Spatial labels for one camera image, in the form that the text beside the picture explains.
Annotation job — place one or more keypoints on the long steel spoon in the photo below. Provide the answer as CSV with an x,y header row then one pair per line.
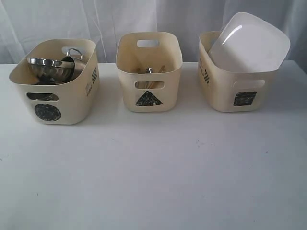
x,y
148,83

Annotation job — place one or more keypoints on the steel mug with folding handle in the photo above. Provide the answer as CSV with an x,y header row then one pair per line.
x,y
79,63

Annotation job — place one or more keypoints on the small steel cup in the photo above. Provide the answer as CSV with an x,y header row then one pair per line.
x,y
43,96

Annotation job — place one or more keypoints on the large stainless steel bowl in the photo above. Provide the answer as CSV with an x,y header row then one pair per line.
x,y
49,70

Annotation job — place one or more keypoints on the white rectangular plate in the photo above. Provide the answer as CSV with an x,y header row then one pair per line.
x,y
249,44

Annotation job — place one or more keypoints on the cream bin with triangle mark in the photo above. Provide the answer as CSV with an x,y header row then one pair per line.
x,y
149,50

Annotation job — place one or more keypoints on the cream bin with square mark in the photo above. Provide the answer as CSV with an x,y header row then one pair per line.
x,y
227,91

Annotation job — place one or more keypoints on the cream bin with circle mark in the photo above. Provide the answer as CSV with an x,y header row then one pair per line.
x,y
75,97

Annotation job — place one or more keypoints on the white backdrop curtain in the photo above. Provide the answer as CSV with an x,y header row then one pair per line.
x,y
26,23

